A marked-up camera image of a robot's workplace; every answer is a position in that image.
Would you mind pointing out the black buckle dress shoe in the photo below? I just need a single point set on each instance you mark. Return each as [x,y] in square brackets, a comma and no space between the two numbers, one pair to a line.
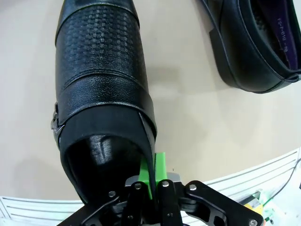
[247,58]
[101,58]

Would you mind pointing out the white ribbed panel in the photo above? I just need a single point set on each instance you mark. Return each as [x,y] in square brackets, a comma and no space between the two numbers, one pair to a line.
[247,171]

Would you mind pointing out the green and yellow object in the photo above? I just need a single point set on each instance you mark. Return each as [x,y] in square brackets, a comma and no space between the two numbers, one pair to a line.
[261,200]

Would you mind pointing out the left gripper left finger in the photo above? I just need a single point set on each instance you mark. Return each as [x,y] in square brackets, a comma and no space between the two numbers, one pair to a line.
[141,188]

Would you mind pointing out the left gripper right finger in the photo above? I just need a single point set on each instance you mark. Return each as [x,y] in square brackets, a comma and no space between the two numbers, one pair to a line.
[169,195]

